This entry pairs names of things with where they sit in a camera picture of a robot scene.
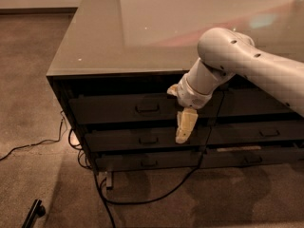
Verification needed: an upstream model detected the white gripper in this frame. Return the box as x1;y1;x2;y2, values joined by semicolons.
167;75;212;143

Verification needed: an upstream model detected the thin black floor cable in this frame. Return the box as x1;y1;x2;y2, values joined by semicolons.
0;111;66;162

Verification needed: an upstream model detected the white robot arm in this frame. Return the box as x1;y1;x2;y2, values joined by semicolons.
167;28;304;143

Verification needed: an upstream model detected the metal cabinet leg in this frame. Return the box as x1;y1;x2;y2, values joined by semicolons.
105;171;114;190

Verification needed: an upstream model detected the thick black floor cable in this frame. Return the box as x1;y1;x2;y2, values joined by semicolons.
92;161;203;228

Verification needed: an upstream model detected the grey glass-top drawer cabinet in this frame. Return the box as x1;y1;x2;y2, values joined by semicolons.
47;0;304;172

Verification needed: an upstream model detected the black bar object on floor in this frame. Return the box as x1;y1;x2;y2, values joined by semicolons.
22;199;46;228

